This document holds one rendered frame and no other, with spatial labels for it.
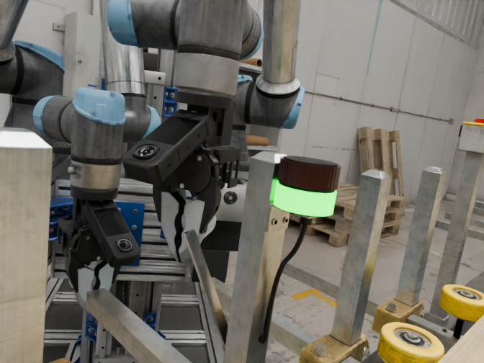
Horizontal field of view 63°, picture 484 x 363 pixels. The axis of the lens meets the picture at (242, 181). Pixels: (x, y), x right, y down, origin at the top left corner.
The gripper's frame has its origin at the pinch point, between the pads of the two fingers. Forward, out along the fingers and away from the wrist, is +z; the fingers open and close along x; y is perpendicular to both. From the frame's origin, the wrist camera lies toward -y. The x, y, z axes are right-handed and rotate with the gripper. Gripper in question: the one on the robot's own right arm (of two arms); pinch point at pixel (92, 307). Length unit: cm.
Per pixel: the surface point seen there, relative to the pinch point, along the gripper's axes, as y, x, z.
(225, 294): -7.1, -23.6, 0.6
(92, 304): -2.8, 1.4, -2.3
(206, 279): -24.0, -2.5, -14.3
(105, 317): -7.2, 1.4, -2.2
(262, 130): 198, -256, -20
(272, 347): 53, -125, 83
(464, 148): -28, -77, -33
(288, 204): -35.6, -1.2, -27.0
